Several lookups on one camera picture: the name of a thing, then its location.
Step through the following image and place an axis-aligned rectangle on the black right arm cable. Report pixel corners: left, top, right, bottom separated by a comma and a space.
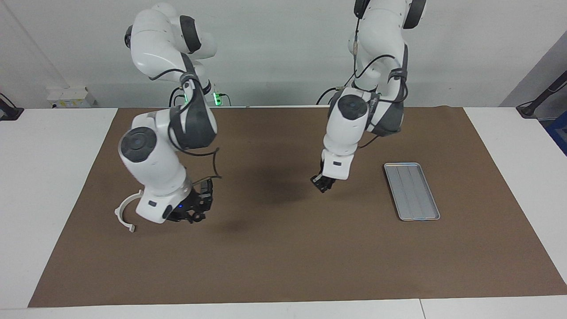
148, 66, 222, 184

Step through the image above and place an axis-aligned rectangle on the brown table mat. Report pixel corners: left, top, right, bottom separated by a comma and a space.
27, 105, 567, 308

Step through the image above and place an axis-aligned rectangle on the silver metal tray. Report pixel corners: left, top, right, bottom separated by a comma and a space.
383, 162, 441, 222

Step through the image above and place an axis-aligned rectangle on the black right base cable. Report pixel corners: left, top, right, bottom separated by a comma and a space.
168, 86, 186, 108

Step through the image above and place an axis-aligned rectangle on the black clamp stand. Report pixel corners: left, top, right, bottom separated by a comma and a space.
0, 92, 24, 121

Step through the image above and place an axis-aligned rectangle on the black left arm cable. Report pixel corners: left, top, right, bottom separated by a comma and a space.
352, 0, 408, 149

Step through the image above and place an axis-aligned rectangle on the blue box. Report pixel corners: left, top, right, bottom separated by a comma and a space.
546, 121, 567, 156

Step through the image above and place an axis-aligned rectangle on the black base cable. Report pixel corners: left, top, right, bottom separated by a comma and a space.
316, 86, 342, 106
168, 86, 186, 108

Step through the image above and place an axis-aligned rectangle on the white cardboard box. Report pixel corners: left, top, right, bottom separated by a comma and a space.
47, 86, 96, 109

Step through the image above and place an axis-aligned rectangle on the black left base cable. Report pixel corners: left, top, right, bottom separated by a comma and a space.
316, 86, 342, 106

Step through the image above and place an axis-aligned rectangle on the white curved plastic bracket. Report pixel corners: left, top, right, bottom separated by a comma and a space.
114, 189, 145, 233

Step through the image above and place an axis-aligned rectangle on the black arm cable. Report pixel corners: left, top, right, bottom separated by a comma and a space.
148, 66, 222, 184
352, 0, 408, 149

